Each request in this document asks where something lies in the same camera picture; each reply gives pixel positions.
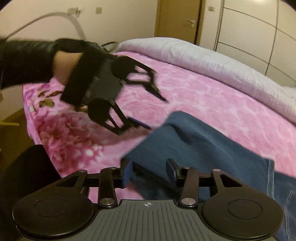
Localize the white wardrobe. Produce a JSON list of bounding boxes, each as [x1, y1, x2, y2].
[[214, 0, 296, 90]]

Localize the pink floral blanket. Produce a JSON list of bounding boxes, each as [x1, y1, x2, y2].
[[22, 51, 296, 202]]

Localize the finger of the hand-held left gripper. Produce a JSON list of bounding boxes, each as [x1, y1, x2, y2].
[[105, 102, 152, 136], [120, 58, 168, 103]]

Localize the black cable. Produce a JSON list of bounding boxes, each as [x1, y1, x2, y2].
[[101, 41, 119, 51]]

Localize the blue denim jeans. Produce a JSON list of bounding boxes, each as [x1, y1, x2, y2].
[[120, 111, 296, 241]]

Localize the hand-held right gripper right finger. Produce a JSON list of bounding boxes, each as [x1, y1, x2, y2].
[[166, 158, 244, 208]]

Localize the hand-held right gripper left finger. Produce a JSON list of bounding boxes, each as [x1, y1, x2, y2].
[[55, 159, 134, 209]]

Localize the white cable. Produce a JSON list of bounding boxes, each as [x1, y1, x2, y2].
[[6, 11, 87, 40]]

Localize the wooden door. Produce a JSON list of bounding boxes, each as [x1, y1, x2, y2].
[[154, 0, 206, 45]]

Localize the white striped duvet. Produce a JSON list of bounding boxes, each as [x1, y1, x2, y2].
[[116, 37, 296, 126]]

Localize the person's left forearm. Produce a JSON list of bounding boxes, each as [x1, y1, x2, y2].
[[0, 39, 83, 91]]

